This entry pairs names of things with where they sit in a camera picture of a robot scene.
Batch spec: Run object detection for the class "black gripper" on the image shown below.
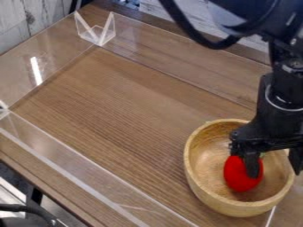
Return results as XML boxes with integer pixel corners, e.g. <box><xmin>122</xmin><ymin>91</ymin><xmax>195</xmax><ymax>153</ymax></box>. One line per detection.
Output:
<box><xmin>229</xmin><ymin>74</ymin><xmax>303</xmax><ymax>178</ymax></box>

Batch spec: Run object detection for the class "red felt strawberry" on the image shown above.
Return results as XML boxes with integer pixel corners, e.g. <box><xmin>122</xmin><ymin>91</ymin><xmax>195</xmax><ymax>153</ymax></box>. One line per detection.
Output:
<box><xmin>224</xmin><ymin>156</ymin><xmax>264</xmax><ymax>192</ymax></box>

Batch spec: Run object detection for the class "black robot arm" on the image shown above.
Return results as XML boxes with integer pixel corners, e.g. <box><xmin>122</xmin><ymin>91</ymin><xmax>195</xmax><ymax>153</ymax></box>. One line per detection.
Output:
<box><xmin>209</xmin><ymin>0</ymin><xmax>303</xmax><ymax>178</ymax></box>

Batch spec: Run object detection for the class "wooden bowl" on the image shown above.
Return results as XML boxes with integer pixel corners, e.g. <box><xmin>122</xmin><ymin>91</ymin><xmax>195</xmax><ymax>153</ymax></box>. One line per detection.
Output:
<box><xmin>183</xmin><ymin>119</ymin><xmax>295</xmax><ymax>217</ymax></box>

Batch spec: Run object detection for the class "clear acrylic front wall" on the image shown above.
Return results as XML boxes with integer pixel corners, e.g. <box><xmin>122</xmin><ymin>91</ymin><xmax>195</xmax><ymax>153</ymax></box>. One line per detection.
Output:
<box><xmin>0</xmin><ymin>111</ymin><xmax>197</xmax><ymax>227</ymax></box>

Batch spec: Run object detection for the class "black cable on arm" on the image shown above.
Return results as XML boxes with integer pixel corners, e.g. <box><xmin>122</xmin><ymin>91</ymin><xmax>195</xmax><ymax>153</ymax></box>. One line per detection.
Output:
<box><xmin>157</xmin><ymin>0</ymin><xmax>245</xmax><ymax>51</ymax></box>

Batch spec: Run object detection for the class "clear acrylic corner bracket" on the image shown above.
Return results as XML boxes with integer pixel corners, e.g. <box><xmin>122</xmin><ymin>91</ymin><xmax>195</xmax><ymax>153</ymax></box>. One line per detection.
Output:
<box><xmin>73</xmin><ymin>12</ymin><xmax>116</xmax><ymax>47</ymax></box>

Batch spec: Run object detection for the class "black cable lower left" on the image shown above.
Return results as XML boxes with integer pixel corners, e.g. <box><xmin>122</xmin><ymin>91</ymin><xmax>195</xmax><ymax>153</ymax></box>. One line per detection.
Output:
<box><xmin>0</xmin><ymin>203</ymin><xmax>57</xmax><ymax>223</ymax></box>

